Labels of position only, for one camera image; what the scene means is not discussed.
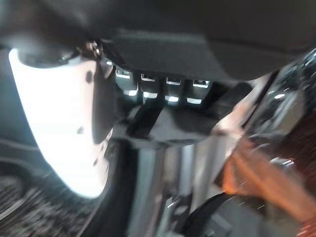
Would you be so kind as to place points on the grey front-load washing machine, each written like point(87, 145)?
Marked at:
point(37, 209)

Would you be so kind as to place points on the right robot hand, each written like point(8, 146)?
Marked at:
point(172, 29)

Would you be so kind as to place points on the black garment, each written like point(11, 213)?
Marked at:
point(177, 123)

